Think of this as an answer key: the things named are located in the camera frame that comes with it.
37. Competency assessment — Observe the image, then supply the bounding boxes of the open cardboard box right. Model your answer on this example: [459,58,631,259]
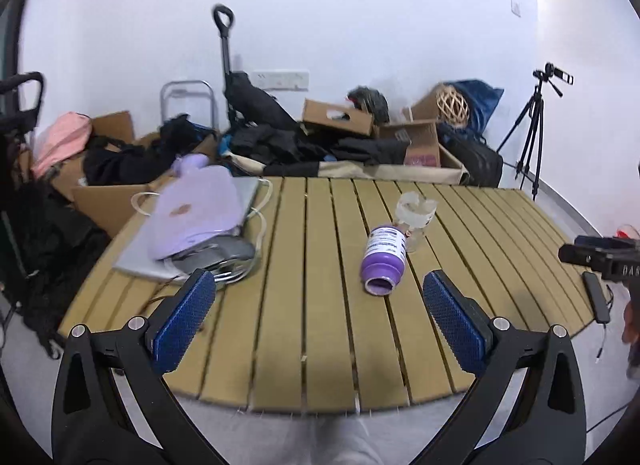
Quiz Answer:
[374,84,464,170]

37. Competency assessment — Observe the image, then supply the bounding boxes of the white wall power strip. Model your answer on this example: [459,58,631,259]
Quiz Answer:
[250,69,310,91]

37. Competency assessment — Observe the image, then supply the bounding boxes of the purple pouch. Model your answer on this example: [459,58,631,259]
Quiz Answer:
[148,165,245,260]

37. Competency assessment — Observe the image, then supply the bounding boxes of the cardboard box with oval hole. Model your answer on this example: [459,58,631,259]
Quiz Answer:
[302,100,373,136]

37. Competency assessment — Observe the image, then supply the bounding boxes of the person's right hand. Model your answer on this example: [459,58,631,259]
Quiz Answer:
[622,301,640,345]

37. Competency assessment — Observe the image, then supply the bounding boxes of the woven rattan ball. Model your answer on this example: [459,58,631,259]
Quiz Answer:
[436,84,471,129]

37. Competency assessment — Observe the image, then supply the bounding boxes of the black folded cart with handle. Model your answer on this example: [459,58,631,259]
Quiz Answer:
[212,3,299,131]

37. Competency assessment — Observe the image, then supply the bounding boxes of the person's grey trouser legs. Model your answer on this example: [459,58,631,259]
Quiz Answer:
[180,396,461,464]

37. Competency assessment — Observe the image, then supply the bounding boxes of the black camera tripod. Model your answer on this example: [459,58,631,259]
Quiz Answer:
[497,78,563,200]

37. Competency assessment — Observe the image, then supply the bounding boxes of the pink bag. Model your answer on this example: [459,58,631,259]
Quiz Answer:
[32,112,93,179]

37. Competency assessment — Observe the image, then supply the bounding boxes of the black baby stroller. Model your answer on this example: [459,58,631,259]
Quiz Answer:
[1,72,110,360]

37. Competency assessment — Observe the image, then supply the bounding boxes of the white wall switch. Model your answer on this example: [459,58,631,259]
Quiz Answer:
[510,0,522,17]

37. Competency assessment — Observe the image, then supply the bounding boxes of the black smartphone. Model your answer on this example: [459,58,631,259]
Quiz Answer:
[582,271,611,325]

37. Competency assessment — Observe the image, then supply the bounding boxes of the blue fabric bag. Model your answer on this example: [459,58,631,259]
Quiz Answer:
[444,79,504,143]

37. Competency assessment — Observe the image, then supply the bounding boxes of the metal folding step stool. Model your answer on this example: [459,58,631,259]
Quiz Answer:
[160,79,218,130]

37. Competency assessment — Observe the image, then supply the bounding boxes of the black suitcase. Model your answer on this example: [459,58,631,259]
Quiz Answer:
[438,132,503,188]

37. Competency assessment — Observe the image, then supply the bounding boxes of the clear glass cup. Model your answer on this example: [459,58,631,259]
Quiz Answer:
[394,191,437,253]

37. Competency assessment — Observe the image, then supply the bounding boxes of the white charging cable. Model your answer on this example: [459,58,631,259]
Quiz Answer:
[130,176,275,287]

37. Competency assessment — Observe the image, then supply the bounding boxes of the large cardboard box left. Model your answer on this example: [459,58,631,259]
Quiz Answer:
[48,110,219,237]

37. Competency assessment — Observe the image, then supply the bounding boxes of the purple white bottle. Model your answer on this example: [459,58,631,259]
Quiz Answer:
[360,225,407,297]

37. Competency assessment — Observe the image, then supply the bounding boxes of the silver laptop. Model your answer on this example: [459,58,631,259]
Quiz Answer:
[114,166,259,282]

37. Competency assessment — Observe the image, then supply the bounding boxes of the wooden slat folding table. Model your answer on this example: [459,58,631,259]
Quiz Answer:
[56,174,597,415]

